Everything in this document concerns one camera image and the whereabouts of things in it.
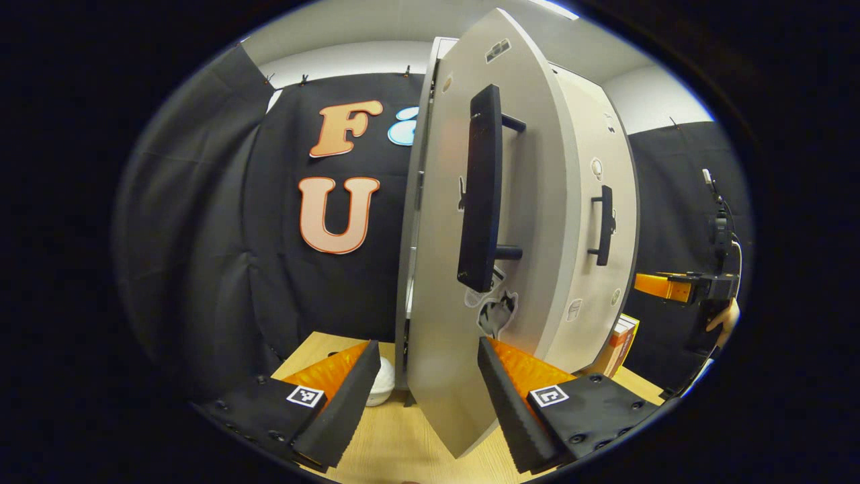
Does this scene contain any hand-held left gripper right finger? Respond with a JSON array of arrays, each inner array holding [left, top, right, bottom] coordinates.
[[478, 337, 662, 475]]

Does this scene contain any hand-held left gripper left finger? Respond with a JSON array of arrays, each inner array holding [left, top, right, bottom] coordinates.
[[191, 339, 382, 473]]

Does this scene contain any white cabinet door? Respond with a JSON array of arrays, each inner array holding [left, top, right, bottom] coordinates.
[[406, 8, 582, 459], [537, 64, 640, 374]]

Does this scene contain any small white pumpkin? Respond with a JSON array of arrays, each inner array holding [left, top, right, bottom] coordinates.
[[366, 356, 397, 407]]

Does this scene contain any orange and white box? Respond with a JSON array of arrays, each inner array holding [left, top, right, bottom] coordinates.
[[585, 313, 640, 378]]

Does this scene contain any black backdrop cloth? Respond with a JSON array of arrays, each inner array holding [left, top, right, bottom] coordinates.
[[111, 44, 431, 404], [621, 121, 753, 397]]

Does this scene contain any ceiling light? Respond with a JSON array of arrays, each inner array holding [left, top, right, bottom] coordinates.
[[531, 0, 580, 21]]

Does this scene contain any black right door handle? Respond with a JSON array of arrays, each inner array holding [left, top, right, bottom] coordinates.
[[587, 185, 616, 267]]

